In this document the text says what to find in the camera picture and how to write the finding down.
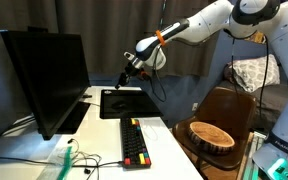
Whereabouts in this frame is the white desk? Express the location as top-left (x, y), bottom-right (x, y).
top-left (0, 86), bottom-right (203, 180)

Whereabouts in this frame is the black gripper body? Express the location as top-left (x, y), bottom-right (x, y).
top-left (115, 52), bottom-right (144, 89)

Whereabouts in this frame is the round wood slice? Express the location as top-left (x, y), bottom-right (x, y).
top-left (188, 121), bottom-right (235, 155)

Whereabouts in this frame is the black computer monitor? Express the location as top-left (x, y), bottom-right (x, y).
top-left (0, 30), bottom-right (90, 140)

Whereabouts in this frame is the black mouse pad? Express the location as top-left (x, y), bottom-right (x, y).
top-left (100, 89), bottom-right (163, 119)

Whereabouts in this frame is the brown chair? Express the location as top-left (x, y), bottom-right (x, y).
top-left (172, 87), bottom-right (256, 180)

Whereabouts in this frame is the green clear plastic bag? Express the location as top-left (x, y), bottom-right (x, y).
top-left (37, 146), bottom-right (72, 180)

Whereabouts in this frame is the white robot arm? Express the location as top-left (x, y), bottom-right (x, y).
top-left (117, 0), bottom-right (288, 180)

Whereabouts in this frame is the patterned grey pillow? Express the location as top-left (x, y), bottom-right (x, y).
top-left (224, 54), bottom-right (280, 93)

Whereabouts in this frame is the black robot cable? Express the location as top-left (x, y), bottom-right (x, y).
top-left (149, 44), bottom-right (168, 103)

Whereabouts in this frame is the black keyboard with coloured keys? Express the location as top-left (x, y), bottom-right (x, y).
top-left (120, 118), bottom-right (151, 169)

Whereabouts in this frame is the grey curtain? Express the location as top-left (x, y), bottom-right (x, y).
top-left (0, 0), bottom-right (218, 88)

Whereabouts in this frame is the black computer mouse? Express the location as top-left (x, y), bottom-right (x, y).
top-left (112, 102), bottom-right (127, 110)

